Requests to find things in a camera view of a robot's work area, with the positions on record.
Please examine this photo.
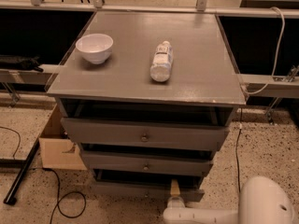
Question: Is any white cable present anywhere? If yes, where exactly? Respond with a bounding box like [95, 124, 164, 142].
[240, 7, 286, 96]

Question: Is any white ceramic bowl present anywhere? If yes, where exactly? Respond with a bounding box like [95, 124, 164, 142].
[76, 34, 114, 64]

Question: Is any clear plastic bottle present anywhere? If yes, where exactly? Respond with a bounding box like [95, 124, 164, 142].
[150, 41, 174, 82]

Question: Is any black cloth on rail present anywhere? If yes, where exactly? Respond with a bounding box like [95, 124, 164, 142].
[0, 55, 43, 72]

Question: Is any black floor cable right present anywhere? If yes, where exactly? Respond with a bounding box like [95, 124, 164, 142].
[235, 107, 245, 194]

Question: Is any grey bottom drawer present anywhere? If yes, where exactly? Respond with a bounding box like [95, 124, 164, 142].
[91, 169, 205, 202]

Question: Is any cardboard box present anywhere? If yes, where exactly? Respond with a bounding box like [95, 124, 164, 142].
[38, 106, 86, 171]

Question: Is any black floor cable left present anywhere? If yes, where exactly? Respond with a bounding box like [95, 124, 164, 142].
[0, 125, 87, 224]

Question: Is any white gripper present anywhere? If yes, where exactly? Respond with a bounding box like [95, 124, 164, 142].
[163, 179, 189, 224]

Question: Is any metal rail frame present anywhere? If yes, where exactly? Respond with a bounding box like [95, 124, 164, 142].
[1, 0, 299, 108]

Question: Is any grey drawer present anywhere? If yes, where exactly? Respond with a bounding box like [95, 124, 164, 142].
[81, 151, 213, 176]
[61, 118, 229, 151]
[91, 169, 205, 202]

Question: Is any black floor cable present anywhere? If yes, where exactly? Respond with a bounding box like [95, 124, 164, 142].
[235, 107, 245, 194]
[0, 125, 87, 224]

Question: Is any grey top drawer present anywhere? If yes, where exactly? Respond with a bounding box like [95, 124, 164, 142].
[61, 118, 229, 151]

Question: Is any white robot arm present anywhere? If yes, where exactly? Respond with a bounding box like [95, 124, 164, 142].
[163, 176, 299, 224]

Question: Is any grey drawer cabinet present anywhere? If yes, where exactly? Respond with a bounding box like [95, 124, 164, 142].
[46, 10, 247, 189]

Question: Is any black metal bar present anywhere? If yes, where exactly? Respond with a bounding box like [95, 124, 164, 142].
[0, 140, 39, 205]

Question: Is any grey middle drawer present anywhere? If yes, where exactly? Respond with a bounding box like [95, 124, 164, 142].
[81, 151, 213, 176]

